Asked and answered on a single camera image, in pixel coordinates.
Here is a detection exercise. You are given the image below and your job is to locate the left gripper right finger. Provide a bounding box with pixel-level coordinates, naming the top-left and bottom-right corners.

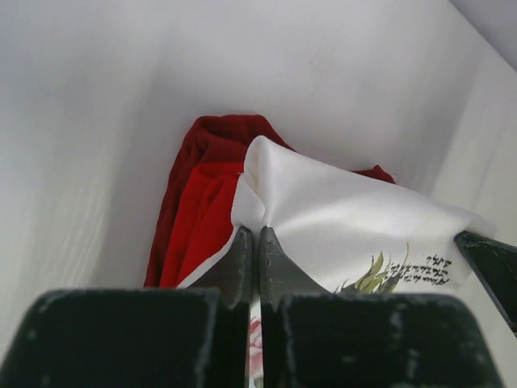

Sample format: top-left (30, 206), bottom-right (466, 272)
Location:
top-left (258, 227), bottom-right (503, 387)

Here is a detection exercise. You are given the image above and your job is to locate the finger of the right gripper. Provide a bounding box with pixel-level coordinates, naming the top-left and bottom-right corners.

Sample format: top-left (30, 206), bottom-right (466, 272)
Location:
top-left (454, 231), bottom-right (516, 335)

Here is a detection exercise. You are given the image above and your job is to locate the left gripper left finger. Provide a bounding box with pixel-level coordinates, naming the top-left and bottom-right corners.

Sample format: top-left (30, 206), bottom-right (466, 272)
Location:
top-left (1, 228), bottom-right (253, 387)

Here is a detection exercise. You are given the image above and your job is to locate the white t shirt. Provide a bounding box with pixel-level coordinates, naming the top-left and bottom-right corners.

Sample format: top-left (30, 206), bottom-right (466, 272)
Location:
top-left (177, 135), bottom-right (496, 388)

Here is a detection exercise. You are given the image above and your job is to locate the folded red t shirt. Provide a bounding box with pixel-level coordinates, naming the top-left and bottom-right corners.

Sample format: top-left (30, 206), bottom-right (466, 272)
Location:
top-left (145, 115), bottom-right (395, 293)

